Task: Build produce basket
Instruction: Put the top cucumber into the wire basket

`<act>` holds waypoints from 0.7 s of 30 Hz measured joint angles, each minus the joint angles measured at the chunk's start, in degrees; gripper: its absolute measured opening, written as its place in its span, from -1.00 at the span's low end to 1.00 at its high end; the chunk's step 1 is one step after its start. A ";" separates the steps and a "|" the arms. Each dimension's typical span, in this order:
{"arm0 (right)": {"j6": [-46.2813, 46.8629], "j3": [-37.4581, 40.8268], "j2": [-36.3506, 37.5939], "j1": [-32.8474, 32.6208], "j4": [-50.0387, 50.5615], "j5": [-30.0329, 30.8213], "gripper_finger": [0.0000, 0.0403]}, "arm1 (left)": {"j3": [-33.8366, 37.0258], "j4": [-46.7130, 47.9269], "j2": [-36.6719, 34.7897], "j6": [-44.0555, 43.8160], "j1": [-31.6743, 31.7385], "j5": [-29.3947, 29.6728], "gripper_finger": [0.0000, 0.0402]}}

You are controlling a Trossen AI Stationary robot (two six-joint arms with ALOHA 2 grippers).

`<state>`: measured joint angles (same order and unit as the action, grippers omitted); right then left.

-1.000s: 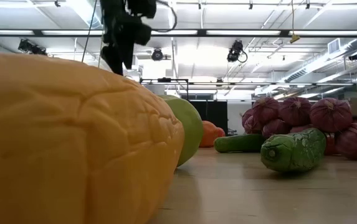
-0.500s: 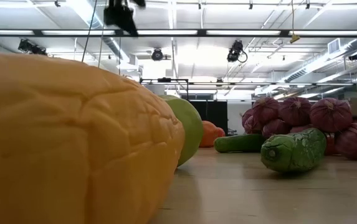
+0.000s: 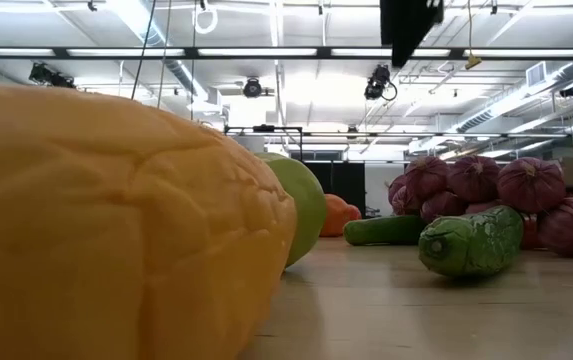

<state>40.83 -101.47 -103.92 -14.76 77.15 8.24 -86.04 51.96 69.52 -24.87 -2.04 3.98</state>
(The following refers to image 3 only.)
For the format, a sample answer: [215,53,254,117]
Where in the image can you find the yellow-green apple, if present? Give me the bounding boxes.
[253,152,328,269]

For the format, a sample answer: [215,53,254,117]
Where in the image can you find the orange fruit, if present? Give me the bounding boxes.
[319,193,355,238]

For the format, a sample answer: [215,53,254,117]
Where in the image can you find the long smooth green cucumber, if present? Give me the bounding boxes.
[342,214,428,247]

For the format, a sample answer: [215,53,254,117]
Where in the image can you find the yellow-orange wrinkled pepper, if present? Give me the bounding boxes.
[0,78,298,360]

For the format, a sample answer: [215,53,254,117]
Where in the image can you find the short mottled green cucumber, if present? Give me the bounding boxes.
[418,205,525,279]

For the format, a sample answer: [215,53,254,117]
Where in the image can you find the pile of purple onions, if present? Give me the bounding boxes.
[387,155,573,259]

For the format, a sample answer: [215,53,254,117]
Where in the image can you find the black partition panel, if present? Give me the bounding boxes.
[310,160,367,219]

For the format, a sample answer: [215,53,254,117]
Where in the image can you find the round black speaker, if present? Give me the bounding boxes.
[242,77,264,99]

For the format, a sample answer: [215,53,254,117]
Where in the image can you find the black horizontal metal beam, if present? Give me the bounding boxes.
[0,46,573,62]

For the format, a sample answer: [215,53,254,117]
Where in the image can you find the yellow hanging tag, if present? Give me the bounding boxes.
[464,0,483,71]

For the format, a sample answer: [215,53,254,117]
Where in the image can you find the black spotlight cluster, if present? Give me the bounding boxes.
[28,62,77,90]

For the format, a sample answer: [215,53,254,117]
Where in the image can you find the white air vent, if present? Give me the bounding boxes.
[525,61,548,89]

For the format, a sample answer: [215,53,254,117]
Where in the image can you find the black metal stand frame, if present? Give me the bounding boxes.
[224,124,304,162]

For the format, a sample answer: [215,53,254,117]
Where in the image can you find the black hanging camera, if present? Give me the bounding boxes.
[363,63,398,102]

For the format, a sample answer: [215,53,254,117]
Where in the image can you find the white hanging ring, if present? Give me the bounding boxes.
[193,4,219,35]

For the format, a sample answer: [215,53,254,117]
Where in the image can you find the pale hanging cable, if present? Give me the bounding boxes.
[157,0,173,109]

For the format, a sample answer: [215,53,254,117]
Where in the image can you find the dark hanging cable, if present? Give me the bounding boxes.
[130,0,158,101]

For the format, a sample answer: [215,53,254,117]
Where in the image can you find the silver ventilation duct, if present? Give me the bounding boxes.
[110,0,207,99]

